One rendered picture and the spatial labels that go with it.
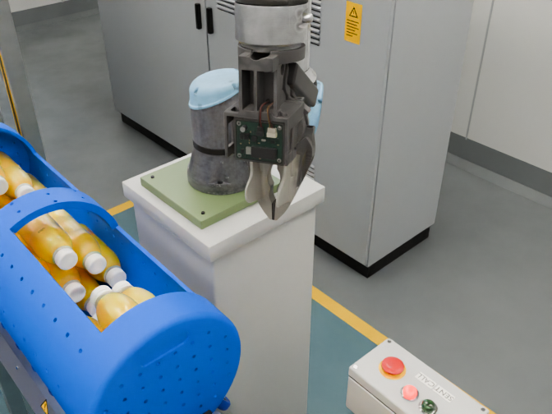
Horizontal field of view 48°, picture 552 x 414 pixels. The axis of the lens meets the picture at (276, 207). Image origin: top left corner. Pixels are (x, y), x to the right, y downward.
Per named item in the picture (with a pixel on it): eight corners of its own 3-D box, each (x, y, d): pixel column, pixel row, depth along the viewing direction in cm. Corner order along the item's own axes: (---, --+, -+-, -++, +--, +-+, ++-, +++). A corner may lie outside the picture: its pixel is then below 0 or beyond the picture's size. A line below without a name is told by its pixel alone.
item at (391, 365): (391, 356, 103) (391, 351, 103) (407, 370, 101) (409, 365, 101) (376, 368, 102) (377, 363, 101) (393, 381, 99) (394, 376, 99)
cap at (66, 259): (78, 257, 119) (82, 262, 118) (61, 270, 118) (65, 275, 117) (68, 244, 117) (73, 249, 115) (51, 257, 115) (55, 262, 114)
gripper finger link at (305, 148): (271, 184, 74) (272, 112, 70) (276, 178, 75) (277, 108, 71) (310, 189, 72) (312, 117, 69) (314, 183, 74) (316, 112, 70)
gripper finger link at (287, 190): (261, 236, 72) (260, 162, 68) (277, 214, 77) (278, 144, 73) (287, 241, 71) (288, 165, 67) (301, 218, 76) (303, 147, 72)
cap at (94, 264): (91, 274, 124) (95, 279, 122) (81, 264, 121) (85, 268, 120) (106, 261, 125) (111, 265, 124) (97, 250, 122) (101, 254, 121)
